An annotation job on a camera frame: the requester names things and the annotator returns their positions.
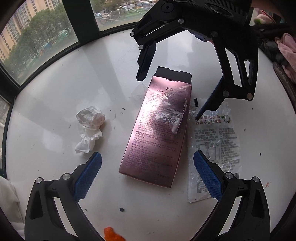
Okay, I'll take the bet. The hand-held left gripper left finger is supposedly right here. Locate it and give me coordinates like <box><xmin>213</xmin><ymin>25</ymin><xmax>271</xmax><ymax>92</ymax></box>
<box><xmin>24</xmin><ymin>152</ymin><xmax>102</xmax><ymax>241</ymax></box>

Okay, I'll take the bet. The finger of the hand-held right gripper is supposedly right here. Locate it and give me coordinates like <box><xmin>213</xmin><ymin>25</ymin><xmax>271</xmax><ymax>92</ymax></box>
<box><xmin>195</xmin><ymin>23</ymin><xmax>259</xmax><ymax>120</ymax></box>
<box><xmin>130</xmin><ymin>5</ymin><xmax>185</xmax><ymax>81</ymax></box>

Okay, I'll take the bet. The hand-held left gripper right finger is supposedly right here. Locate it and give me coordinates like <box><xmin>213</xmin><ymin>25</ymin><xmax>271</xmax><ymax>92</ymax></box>
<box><xmin>193</xmin><ymin>150</ymin><xmax>271</xmax><ymax>241</ymax></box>

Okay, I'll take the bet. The clear printed wrapper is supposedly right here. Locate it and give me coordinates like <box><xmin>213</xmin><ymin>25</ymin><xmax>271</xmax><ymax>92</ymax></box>
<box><xmin>187</xmin><ymin>97</ymin><xmax>242</xmax><ymax>204</ymax></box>

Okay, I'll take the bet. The pink cardboard box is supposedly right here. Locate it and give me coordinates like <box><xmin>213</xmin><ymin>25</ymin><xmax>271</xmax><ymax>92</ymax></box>
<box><xmin>118</xmin><ymin>66</ymin><xmax>193</xmax><ymax>188</ymax></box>

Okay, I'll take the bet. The clear plastic film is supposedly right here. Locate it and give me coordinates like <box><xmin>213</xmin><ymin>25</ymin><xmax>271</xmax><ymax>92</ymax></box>
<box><xmin>129</xmin><ymin>83</ymin><xmax>188</xmax><ymax>135</ymax></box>

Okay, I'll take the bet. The plush toy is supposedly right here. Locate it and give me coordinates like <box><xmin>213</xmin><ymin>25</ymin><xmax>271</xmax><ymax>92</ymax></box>
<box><xmin>253</xmin><ymin>7</ymin><xmax>278</xmax><ymax>25</ymax></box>

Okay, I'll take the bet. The crumpled white tissue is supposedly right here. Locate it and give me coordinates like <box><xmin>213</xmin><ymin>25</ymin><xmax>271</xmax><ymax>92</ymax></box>
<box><xmin>74</xmin><ymin>105</ymin><xmax>106</xmax><ymax>154</ymax></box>

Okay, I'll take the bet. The orange peel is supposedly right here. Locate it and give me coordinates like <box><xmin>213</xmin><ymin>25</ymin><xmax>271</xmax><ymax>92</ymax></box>
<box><xmin>104</xmin><ymin>234</ymin><xmax>126</xmax><ymax>241</ymax></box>

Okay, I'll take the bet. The dark cloth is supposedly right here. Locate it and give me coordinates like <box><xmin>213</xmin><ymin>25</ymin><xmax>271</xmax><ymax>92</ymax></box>
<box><xmin>250</xmin><ymin>23</ymin><xmax>296</xmax><ymax>63</ymax></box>

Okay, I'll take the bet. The dark brown basket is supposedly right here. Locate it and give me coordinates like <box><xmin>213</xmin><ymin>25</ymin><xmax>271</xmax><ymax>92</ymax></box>
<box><xmin>273</xmin><ymin>62</ymin><xmax>296</xmax><ymax>105</ymax></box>

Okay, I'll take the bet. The white curtain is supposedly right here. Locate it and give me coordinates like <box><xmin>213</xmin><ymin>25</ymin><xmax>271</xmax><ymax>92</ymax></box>
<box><xmin>0</xmin><ymin>176</ymin><xmax>26</xmax><ymax>241</ymax></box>

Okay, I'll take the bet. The pink towel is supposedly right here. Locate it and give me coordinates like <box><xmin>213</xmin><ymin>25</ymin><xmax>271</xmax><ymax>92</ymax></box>
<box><xmin>276</xmin><ymin>32</ymin><xmax>296</xmax><ymax>84</ymax></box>

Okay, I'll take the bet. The dark window frame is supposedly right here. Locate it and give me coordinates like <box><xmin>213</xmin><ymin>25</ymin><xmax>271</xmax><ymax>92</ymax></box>
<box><xmin>0</xmin><ymin>0</ymin><xmax>148</xmax><ymax>176</ymax></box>

